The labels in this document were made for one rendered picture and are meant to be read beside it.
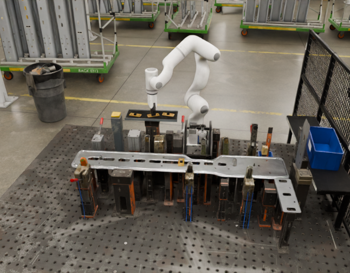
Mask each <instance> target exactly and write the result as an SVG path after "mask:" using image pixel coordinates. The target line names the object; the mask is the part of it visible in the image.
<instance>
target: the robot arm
mask: <svg viewBox="0 0 350 273"><path fill-rule="evenodd" d="M191 51H193V52H195V60H196V73H195V78H194V81H193V83H192V85H191V87H190V88H189V89H188V91H187V92H186V94H185V96H184V103H185V104H186V105H187V106H188V107H189V108H190V109H191V110H192V111H193V113H192V114H190V116H189V119H188V123H189V126H190V122H196V123H197V124H204V117H205V115H206V114H207V112H208V111H209V105H208V103H207V101H206V100H204V99H203V98H202V97H201V96H199V93H200V91H201V90H202V89H203V88H204V87H205V86H206V84H207V82H208V79H209V74H210V69H209V65H208V61H211V62H216V61H217V60H219V58H220V56H221V53H220V51H219V49H218V48H216V47H215V46H214V45H212V44H210V43H209V42H207V41H205V40H203V39H201V38H200V37H198V36H195V35H190V36H188V37H186V38H185V39H184V40H183V41H182V42H181V43H180V44H178V45H177V46H176V47H175V48H174V49H173V50H172V51H171V52H170V53H169V54H168V55H167V56H166V57H165V58H164V59H163V66H164V69H163V71H162V72H161V74H160V75H159V76H158V70H157V69H156V68H147V69H146V70H145V80H146V92H147V102H148V105H149V107H150V108H151V109H150V110H151V115H152V116H155V115H156V110H155V107H156V108H157V93H158V90H159V89H161V88H162V87H163V86H164V85H166V84H167V83H168V82H169V80H170V79H171V77H172V73H173V69H174V67H175V66H176V65H177V64H178V63H179V62H180V61H181V60H183V59H184V58H185V57H186V56H187V55H188V54H189V53H190V52H191ZM197 142H198V130H197V131H196V134H189V137H187V144H197Z"/></svg>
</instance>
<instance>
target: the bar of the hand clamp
mask: <svg viewBox="0 0 350 273"><path fill-rule="evenodd" d="M257 129H258V124H257V123H252V128H251V138H250V148H251V144H252V142H254V145H255V146H254V149H255V148H256V139H257Z"/></svg>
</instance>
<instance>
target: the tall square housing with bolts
mask: <svg viewBox="0 0 350 273"><path fill-rule="evenodd" d="M141 146H142V143H141V130H140V129H130V131H129V134H128V147H129V151H130V152H141ZM134 162H142V163H143V161H142V160H134ZM133 172H134V171H133ZM135 173H141V180H142V185H143V182H144V181H143V180H144V172H143V171H135Z"/></svg>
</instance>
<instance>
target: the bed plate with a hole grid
mask: <svg viewBox="0 0 350 273"><path fill-rule="evenodd" d="M99 129H100V128H99V127H91V126H80V125H68V124H65V125H64V126H63V128H62V129H61V130H60V131H59V132H58V133H57V134H56V135H55V136H54V138H53V139H52V140H51V141H50V142H49V144H48V145H47V146H46V147H45V148H44V149H43V150H42V151H41V152H40V154H39V155H38V156H37V157H36V158H35V159H34V160H33V161H32V162H31V164H30V165H29V166H28V167H27V168H26V169H25V170H24V171H23V172H22V174H21V175H20V176H19V177H18V178H17V179H16V180H15V181H14V182H13V184H12V185H11V186H10V187H9V188H8V189H7V190H6V191H5V192H4V193H3V195H2V196H1V197H0V273H350V238H349V235H348V233H347V231H346V229H345V227H344V225H343V222H342V224H341V226H340V227H341V229H342V231H335V229H334V226H333V224H332V222H335V221H336V218H337V215H338V212H326V211H325V210H324V208H323V205H322V202H321V201H322V200H324V201H333V200H332V198H331V196H330V194H326V195H320V194H317V193H316V190H315V188H314V185H313V183H311V185H310V187H309V191H308V195H307V199H306V203H305V206H304V210H303V214H302V218H301V219H302V221H301V222H297V221H294V222H293V226H292V229H291V233H290V237H289V241H288V249H289V254H280V253H278V250H277V245H276V240H275V239H277V238H279V237H280V233H281V230H274V229H273V226H272V222H271V223H270V225H271V227H269V228H263V227H259V223H258V221H257V220H256V219H257V218H256V217H257V216H258V214H259V210H260V206H261V203H262V198H261V196H262V190H263V187H262V188H261V191H258V193H257V203H252V204H251V211H250V219H249V220H250V222H249V228H248V229H247V228H246V229H245V228H244V229H238V228H237V226H239V221H238V218H237V217H238V216H239V211H240V206H236V198H235V196H234V200H235V202H234V203H230V202H227V200H226V203H225V220H227V221H228V222H226V223H225V222H223V221H221V222H220V221H217V219H216V217H215V216H216V215H215V214H216V213H215V212H218V206H219V201H218V190H219V186H217V183H212V184H211V205H204V204H203V197H204V188H199V198H198V205H193V211H194V217H195V218H194V219H195V222H192V223H189V222H188V221H187V222H186V221H183V219H182V218H183V216H182V214H183V213H182V210H184V205H185V203H179V202H177V194H178V190H179V184H178V183H173V188H174V189H175V192H174V201H173V206H165V205H164V199H165V187H163V188H161V186H155V190H160V192H159V198H158V202H157V203H145V202H142V197H143V194H144V189H146V178H145V172H144V180H143V181H144V182H143V185H142V196H141V201H135V207H140V208H141V210H140V215H139V217H138V218H127V217H112V212H113V209H114V206H115V203H114V201H115V198H114V189H113V184H112V179H111V176H110V177H108V186H109V188H110V189H112V191H111V193H110V196H109V199H99V198H100V195H101V192H102V191H101V183H100V182H99V183H96V184H97V185H99V188H98V191H97V193H96V195H95V196H96V203H97V205H98V206H99V211H98V212H97V213H95V216H94V219H92V218H85V219H84V218H81V219H80V217H81V215H82V213H81V207H80V203H81V202H80V201H81V199H80V194H79V190H78V189H76V182H70V180H71V179H75V177H74V172H75V170H76V168H73V167H72V162H73V160H74V158H75V157H76V155H77V153H78V152H79V151H81V150H92V151H93V147H92V138H93V136H94V135H95V134H98V132H99ZM247 143H250V140H241V139H230V148H229V155H243V156H246V152H247ZM295 146H296V145H295V144H285V143H275V142H271V143H270V150H269V151H270V152H272V154H273V157H279V158H282V159H283V160H284V162H285V165H286V168H287V171H288V174H290V170H291V164H292V160H293V156H294V151H295ZM112 173H113V171H112V170H108V174H111V175H112ZM236 187H237V178H236ZM236 187H235V193H236Z"/></svg>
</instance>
